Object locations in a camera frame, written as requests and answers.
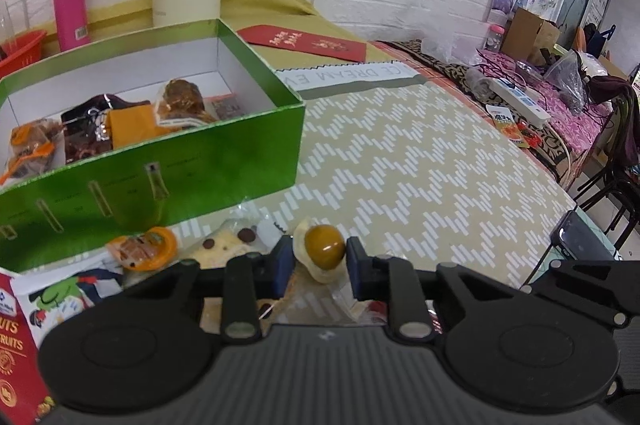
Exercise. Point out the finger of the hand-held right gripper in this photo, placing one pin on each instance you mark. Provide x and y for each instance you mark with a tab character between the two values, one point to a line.
585	285

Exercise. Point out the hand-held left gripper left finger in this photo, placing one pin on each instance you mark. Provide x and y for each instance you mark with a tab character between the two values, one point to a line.
283	264

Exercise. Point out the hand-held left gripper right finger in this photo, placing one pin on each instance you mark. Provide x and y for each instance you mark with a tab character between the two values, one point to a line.
356	267

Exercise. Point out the fried egg gummy candy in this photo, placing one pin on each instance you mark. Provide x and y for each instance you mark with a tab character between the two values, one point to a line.
322	247

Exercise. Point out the green cardboard box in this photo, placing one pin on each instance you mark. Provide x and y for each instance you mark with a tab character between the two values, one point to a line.
210	175

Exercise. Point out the white and blue snack packet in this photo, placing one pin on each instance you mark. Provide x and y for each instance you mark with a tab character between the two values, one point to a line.
55	300

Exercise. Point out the red nut packet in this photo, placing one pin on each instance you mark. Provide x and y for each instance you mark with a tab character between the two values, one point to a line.
17	355

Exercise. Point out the black stool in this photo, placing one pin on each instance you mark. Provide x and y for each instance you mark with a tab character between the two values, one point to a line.
582	232

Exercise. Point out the chocolate chip cookie packet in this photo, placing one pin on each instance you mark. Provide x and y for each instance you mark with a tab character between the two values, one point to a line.
222	247

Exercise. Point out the black chair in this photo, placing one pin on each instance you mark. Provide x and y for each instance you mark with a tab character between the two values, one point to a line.
620	200

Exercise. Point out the small orange snack packet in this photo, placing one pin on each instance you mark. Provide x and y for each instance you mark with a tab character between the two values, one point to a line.
145	250

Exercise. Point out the small dark snack packet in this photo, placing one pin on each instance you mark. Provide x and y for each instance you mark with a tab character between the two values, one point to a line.
227	107

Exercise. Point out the pink floral cloth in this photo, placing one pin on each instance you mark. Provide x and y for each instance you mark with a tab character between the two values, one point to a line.
565	115

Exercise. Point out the orange and white sachet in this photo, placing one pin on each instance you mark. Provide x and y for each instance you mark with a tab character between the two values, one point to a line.
507	125

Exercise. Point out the dark maroon cloth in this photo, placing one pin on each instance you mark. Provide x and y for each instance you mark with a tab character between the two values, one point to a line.
615	105

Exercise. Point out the brown pastry packet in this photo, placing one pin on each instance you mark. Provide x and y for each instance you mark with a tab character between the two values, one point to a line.
182	102

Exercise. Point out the white power strip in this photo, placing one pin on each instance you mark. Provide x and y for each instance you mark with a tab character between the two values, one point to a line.
522	100

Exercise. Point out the plain orange snack packet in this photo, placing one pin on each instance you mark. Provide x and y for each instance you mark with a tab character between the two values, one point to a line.
137	125

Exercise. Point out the grey clear plastic bag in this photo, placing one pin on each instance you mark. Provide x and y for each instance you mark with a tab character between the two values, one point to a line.
567	77

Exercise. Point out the leopard print cloth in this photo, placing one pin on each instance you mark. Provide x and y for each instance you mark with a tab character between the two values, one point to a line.
450	70

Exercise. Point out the red envelope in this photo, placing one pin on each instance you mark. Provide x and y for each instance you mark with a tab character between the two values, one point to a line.
305	42

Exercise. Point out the dark red snack packet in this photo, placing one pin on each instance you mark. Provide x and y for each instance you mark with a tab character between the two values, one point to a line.
82	130

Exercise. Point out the brown cardboard box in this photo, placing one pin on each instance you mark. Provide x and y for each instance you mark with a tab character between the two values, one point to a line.
530	37

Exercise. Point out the crumpled clear plastic bag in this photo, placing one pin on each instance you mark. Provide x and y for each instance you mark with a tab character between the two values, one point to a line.
447	30

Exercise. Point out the yellow tablecloth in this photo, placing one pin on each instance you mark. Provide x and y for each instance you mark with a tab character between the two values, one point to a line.
280	5

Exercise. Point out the plastic jar with pink lid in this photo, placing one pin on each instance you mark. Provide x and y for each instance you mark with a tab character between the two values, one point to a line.
495	37

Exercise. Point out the orange jelly snack packet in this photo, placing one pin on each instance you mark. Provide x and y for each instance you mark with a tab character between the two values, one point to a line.
30	145

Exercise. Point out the red plastic basket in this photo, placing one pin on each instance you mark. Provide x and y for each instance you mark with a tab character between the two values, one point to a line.
22	50

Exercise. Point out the pink thermos bottle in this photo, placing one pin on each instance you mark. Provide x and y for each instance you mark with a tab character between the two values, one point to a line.
70	0

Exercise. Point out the clear glass pitcher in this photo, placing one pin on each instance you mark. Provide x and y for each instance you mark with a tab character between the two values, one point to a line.
5	10

